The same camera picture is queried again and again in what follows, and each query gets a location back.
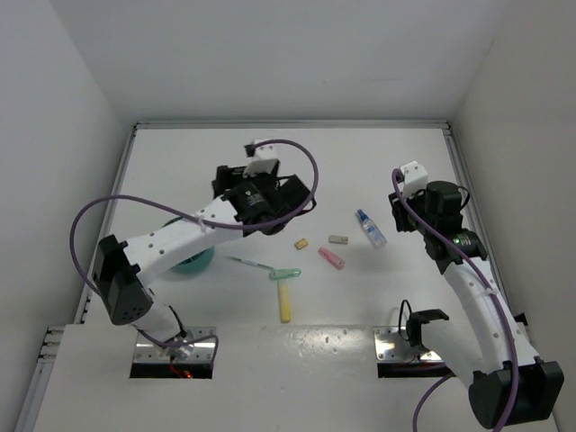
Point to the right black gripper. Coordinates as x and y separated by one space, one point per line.
399 209

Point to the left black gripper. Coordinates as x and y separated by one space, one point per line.
227 175

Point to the clear blue spray bottle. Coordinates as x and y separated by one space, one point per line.
371 230

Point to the small tan eraser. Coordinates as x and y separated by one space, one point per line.
300 244

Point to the beige eraser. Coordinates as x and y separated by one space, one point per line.
336 239

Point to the yellow highlighter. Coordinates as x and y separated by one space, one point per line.
285 307

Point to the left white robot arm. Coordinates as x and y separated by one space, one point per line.
124 270

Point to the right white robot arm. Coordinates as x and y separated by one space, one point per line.
507 381

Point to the green transparent stapler case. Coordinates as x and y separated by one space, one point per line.
284 274

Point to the teal divided round container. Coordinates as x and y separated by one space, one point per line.
195 264

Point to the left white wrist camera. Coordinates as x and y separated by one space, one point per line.
263 158

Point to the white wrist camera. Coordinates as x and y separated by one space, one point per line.
413 178
263 158

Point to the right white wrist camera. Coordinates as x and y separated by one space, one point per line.
413 178

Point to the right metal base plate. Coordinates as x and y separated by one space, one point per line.
391 348

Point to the metal base plate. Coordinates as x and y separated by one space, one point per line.
201 345
391 348

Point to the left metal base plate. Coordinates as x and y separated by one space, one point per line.
201 345

